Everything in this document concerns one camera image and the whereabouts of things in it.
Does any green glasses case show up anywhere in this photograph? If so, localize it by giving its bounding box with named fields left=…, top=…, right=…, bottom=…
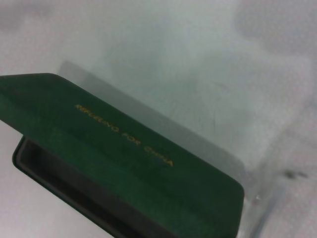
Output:
left=0, top=72, right=246, bottom=238

